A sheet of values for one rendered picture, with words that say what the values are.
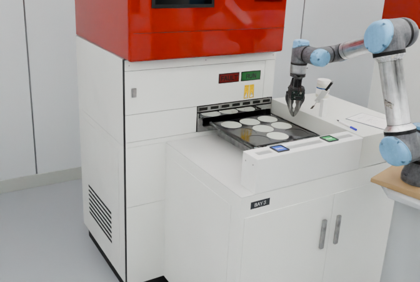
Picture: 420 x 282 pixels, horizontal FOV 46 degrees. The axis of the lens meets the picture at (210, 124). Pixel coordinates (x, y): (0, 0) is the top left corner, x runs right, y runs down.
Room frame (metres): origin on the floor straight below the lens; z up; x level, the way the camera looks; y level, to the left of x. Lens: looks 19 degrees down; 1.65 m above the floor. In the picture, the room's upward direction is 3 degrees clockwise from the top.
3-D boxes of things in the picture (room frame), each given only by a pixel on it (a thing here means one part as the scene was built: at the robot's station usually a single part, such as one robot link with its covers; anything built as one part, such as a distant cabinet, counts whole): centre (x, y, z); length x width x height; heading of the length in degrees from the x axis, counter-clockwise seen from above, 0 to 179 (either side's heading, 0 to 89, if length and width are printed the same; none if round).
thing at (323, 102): (2.21, -0.52, 1.03); 0.06 x 0.04 x 0.13; 32
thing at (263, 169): (1.83, -0.39, 0.89); 0.55 x 0.09 x 0.14; 122
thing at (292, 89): (2.21, -0.39, 1.10); 0.09 x 0.08 x 0.12; 175
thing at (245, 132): (2.18, -0.25, 0.90); 0.34 x 0.34 x 0.01; 32
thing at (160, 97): (2.27, 0.03, 1.02); 0.81 x 0.03 x 0.40; 122
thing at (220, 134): (2.06, -0.18, 0.84); 0.50 x 0.02 x 0.03; 32
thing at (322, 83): (2.56, -0.60, 1.01); 0.07 x 0.07 x 0.10
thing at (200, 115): (2.35, -0.13, 0.89); 0.44 x 0.02 x 0.10; 122
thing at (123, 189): (2.56, 0.21, 0.41); 0.82 x 0.70 x 0.82; 122
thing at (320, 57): (2.14, -0.46, 1.26); 0.11 x 0.11 x 0.08; 33
